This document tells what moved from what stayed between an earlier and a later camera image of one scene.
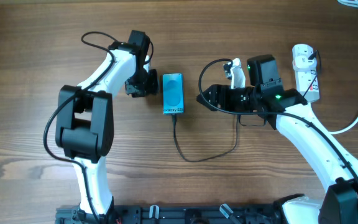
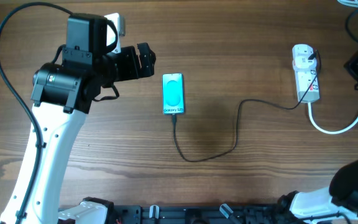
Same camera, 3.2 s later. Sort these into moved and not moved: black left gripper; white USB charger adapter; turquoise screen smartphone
Moved: black left gripper
Not moved: white USB charger adapter; turquoise screen smartphone
